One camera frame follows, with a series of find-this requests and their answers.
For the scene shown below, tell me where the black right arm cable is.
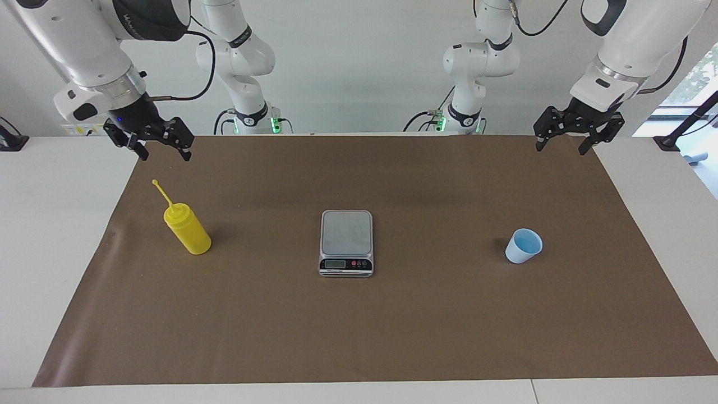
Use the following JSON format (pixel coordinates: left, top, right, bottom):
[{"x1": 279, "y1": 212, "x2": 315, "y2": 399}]
[{"x1": 147, "y1": 14, "x2": 217, "y2": 103}]

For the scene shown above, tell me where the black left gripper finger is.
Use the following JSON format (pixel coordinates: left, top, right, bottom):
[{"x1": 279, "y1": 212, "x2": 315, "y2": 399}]
[
  {"x1": 533, "y1": 105, "x2": 569, "y2": 153},
  {"x1": 578, "y1": 111, "x2": 626, "y2": 157}
]

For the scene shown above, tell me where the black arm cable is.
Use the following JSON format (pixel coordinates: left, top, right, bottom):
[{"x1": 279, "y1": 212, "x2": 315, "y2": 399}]
[
  {"x1": 147, "y1": 14, "x2": 217, "y2": 103},
  {"x1": 508, "y1": 0, "x2": 688, "y2": 95}
]

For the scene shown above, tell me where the window with greenery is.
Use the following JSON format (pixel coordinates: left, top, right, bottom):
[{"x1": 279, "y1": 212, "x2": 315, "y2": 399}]
[{"x1": 659, "y1": 42, "x2": 718, "y2": 107}]

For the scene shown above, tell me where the silver digital kitchen scale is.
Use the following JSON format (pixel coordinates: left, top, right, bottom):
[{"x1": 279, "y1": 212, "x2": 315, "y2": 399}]
[{"x1": 319, "y1": 210, "x2": 374, "y2": 278}]

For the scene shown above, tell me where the brown table mat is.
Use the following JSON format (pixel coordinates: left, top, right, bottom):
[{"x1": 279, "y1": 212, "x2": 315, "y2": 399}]
[{"x1": 32, "y1": 134, "x2": 718, "y2": 388}]

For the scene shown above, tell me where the yellow squeeze bottle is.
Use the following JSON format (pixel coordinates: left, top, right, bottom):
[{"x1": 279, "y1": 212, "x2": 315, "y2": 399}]
[{"x1": 151, "y1": 179, "x2": 212, "y2": 255}]

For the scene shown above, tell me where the black right base cable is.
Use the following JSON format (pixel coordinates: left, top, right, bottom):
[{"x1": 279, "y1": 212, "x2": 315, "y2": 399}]
[{"x1": 213, "y1": 109, "x2": 236, "y2": 135}]

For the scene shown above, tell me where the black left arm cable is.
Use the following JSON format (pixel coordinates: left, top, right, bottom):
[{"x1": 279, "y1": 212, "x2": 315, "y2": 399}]
[{"x1": 508, "y1": 0, "x2": 688, "y2": 95}]

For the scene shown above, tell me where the black stand with pole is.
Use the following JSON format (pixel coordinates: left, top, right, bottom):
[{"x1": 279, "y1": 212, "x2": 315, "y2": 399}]
[{"x1": 653, "y1": 90, "x2": 718, "y2": 152}]

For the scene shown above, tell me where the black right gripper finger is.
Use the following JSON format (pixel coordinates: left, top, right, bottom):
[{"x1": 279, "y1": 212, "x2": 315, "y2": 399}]
[
  {"x1": 163, "y1": 117, "x2": 195, "y2": 162},
  {"x1": 104, "y1": 120, "x2": 150, "y2": 162}
]

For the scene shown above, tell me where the black base cable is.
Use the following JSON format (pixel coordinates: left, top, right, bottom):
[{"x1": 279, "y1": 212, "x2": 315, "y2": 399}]
[
  {"x1": 213, "y1": 109, "x2": 236, "y2": 135},
  {"x1": 403, "y1": 84, "x2": 456, "y2": 134}
]

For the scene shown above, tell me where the light blue plastic cup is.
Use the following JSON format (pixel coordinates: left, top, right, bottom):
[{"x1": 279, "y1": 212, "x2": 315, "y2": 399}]
[{"x1": 505, "y1": 228, "x2": 544, "y2": 264}]

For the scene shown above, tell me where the black left base cable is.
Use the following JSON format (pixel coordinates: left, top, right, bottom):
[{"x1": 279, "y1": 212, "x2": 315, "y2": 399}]
[{"x1": 403, "y1": 84, "x2": 456, "y2": 134}]

